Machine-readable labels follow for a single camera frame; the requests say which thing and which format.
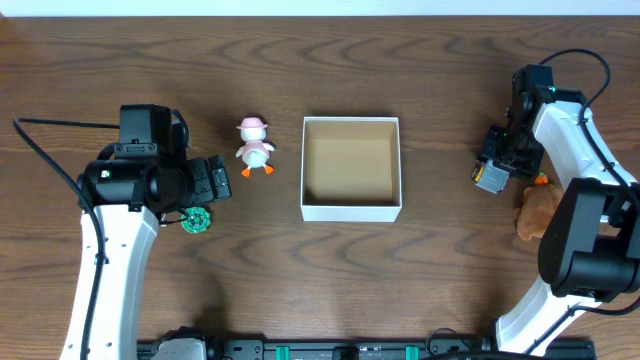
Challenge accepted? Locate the grey yellow toy truck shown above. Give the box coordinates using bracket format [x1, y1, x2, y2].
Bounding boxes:
[471, 160, 510, 194]

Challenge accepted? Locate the white duck toy pink hat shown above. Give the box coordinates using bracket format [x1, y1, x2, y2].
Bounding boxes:
[236, 117, 275, 178]

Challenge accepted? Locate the brown plush toy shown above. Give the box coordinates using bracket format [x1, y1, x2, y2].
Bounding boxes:
[513, 173, 564, 241]

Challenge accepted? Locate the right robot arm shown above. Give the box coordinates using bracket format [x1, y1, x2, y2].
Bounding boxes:
[472, 64, 639, 356]

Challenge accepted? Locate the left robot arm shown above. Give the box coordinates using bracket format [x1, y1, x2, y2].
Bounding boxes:
[61, 104, 232, 359]

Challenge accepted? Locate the green round spinning top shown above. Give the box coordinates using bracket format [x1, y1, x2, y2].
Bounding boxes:
[181, 207, 212, 234]

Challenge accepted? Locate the white cardboard box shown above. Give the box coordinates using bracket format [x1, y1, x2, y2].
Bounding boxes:
[300, 117, 403, 223]

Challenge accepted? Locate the right black cable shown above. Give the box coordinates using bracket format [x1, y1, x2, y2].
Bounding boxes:
[524, 48, 640, 356]

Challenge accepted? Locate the black cable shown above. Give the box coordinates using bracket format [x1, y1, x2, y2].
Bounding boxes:
[12, 117, 121, 360]
[524, 48, 640, 356]

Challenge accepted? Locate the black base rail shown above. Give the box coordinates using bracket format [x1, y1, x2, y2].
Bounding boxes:
[137, 327, 597, 360]

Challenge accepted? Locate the left black cable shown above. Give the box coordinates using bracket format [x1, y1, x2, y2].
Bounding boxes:
[12, 117, 121, 360]

